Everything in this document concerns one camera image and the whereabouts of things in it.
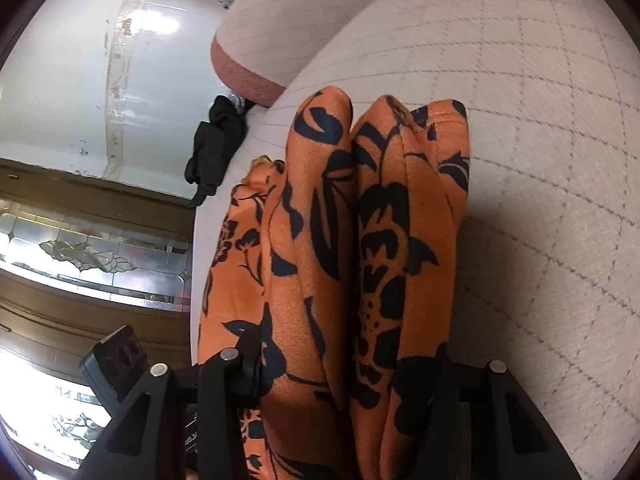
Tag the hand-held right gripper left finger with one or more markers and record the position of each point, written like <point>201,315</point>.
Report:
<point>250,377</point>

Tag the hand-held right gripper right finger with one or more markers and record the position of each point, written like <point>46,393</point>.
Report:
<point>500,410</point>

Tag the orange black floral garment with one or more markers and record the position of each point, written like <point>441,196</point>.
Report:
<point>300,210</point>

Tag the wooden door with glass panel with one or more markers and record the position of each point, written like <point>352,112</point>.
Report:
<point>75,185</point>

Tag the black cloth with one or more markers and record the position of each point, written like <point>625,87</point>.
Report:
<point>215,145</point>

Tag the pink quilted sofa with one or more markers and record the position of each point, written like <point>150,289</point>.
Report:
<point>525,160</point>

